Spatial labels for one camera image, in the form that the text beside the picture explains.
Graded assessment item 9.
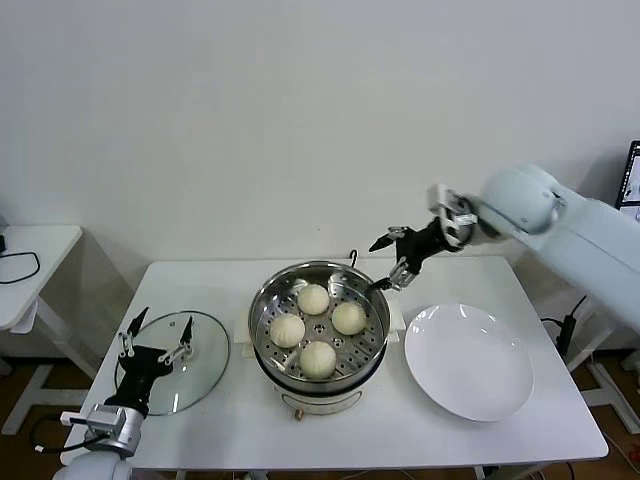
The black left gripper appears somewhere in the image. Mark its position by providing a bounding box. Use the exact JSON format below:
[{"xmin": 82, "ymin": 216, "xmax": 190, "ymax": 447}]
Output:
[{"xmin": 103, "ymin": 305, "xmax": 196, "ymax": 418}]

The stainless steel steamer basket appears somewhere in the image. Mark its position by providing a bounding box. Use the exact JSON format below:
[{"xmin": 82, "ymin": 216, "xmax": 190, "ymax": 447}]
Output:
[{"xmin": 248, "ymin": 260, "xmax": 392, "ymax": 396}]

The open laptop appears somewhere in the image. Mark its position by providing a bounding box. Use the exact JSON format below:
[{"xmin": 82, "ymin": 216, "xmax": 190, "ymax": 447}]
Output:
[{"xmin": 617, "ymin": 139, "xmax": 640, "ymax": 221}]

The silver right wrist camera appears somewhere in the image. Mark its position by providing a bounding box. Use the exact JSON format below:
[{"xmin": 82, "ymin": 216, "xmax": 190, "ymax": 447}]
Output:
[{"xmin": 427, "ymin": 183, "xmax": 477, "ymax": 229}]

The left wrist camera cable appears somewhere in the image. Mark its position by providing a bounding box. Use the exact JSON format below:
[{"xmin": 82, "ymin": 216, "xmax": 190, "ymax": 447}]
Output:
[{"xmin": 34, "ymin": 410, "xmax": 109, "ymax": 454}]

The round glass lid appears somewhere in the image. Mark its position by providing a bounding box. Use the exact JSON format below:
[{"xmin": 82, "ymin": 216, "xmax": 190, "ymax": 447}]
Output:
[{"xmin": 114, "ymin": 309, "xmax": 232, "ymax": 416}]

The black hanging power adapter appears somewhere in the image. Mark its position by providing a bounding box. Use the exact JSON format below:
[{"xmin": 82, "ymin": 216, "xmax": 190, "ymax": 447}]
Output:
[{"xmin": 558, "ymin": 313, "xmax": 577, "ymax": 357}]

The white round plate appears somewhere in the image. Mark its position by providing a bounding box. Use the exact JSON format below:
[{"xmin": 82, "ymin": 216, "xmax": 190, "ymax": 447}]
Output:
[{"xmin": 403, "ymin": 303, "xmax": 535, "ymax": 424}]

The white steamed baozi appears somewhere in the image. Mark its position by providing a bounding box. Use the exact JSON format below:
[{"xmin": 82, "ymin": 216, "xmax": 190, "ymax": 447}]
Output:
[
  {"xmin": 269, "ymin": 313, "xmax": 306, "ymax": 350},
  {"xmin": 298, "ymin": 339, "xmax": 337, "ymax": 381},
  {"xmin": 297, "ymin": 283, "xmax": 331, "ymax": 316},
  {"xmin": 331, "ymin": 302, "xmax": 367, "ymax": 336}
]

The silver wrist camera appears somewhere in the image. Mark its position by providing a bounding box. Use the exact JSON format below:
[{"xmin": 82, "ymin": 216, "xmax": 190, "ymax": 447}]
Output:
[
  {"xmin": 427, "ymin": 183, "xmax": 477, "ymax": 229},
  {"xmin": 87, "ymin": 403, "xmax": 126, "ymax": 436}
]

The white laptop side table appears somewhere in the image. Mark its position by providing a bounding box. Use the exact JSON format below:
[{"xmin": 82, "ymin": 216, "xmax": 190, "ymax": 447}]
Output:
[{"xmin": 569, "ymin": 294, "xmax": 640, "ymax": 436}]

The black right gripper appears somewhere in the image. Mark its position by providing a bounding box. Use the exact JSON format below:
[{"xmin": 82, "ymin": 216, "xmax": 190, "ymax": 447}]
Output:
[{"xmin": 366, "ymin": 216, "xmax": 460, "ymax": 292}]

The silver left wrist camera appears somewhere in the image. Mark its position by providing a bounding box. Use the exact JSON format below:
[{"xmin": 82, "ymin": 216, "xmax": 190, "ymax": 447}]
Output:
[{"xmin": 87, "ymin": 403, "xmax": 126, "ymax": 436}]

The steel steamer pot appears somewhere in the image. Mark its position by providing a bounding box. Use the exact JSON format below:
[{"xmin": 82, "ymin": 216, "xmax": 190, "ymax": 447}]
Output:
[{"xmin": 234, "ymin": 298, "xmax": 405, "ymax": 420}]

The black looped cable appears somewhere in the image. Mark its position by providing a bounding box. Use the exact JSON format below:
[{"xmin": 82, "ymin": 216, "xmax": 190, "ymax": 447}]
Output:
[{"xmin": 0, "ymin": 249, "xmax": 41, "ymax": 285}]

